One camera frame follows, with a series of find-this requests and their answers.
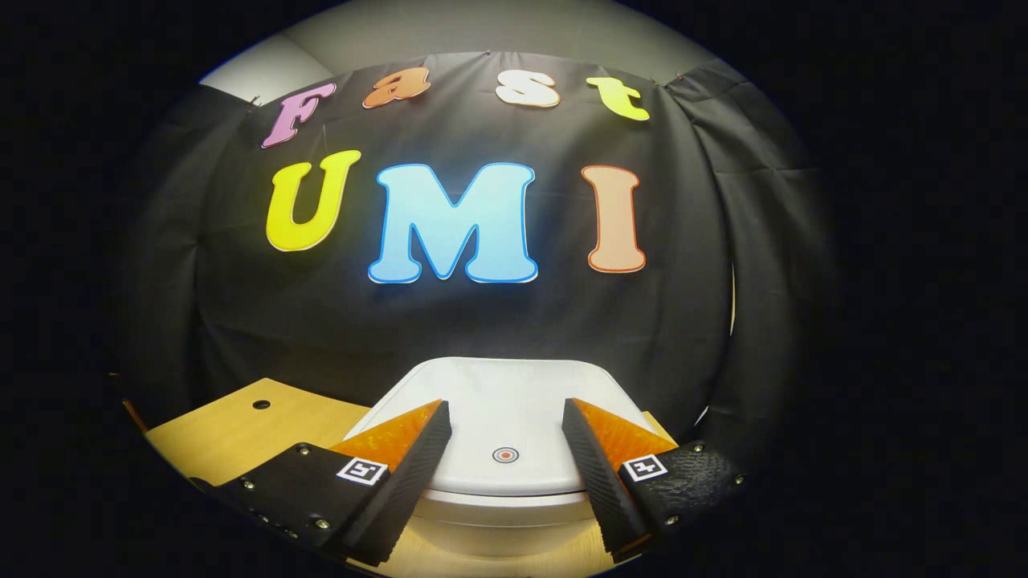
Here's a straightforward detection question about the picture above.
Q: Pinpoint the black backdrop cloth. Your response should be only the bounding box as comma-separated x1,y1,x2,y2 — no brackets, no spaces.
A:
112,52,836,462

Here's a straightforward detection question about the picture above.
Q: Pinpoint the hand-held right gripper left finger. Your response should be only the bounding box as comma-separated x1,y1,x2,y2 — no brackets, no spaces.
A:
189,399,452,567

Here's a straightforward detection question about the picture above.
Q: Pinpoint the wooden desktop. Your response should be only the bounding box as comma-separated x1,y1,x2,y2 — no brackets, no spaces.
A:
145,377,683,578

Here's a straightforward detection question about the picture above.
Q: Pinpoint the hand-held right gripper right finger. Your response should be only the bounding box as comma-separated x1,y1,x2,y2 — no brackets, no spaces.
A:
561,397,748,563

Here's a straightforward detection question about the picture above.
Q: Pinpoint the white desktop garbage bin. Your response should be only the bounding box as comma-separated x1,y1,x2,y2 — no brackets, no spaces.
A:
343,357,679,559

